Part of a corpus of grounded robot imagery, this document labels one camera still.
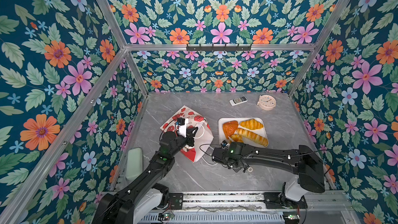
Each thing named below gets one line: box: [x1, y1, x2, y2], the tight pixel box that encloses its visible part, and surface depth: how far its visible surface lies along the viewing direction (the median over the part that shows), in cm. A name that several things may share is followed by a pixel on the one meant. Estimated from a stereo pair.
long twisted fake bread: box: [236, 128, 269, 147], surface depth 95 cm
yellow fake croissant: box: [239, 118, 264, 130], surface depth 100 cm
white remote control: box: [229, 95, 248, 107], surface depth 117 cm
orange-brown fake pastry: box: [222, 120, 239, 140], surface depth 98 cm
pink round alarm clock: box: [256, 94, 277, 111], surface depth 113 cm
